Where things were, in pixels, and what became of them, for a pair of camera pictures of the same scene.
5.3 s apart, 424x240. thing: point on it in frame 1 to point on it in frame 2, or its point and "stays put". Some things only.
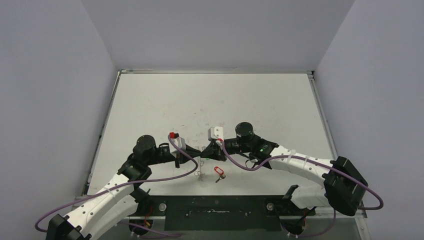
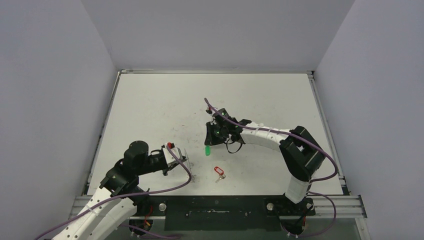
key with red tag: x=221 y=173 stays put
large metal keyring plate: x=200 y=174 to x=190 y=165
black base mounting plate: x=219 y=213 stays put
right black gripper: x=219 y=149 to x=214 y=136
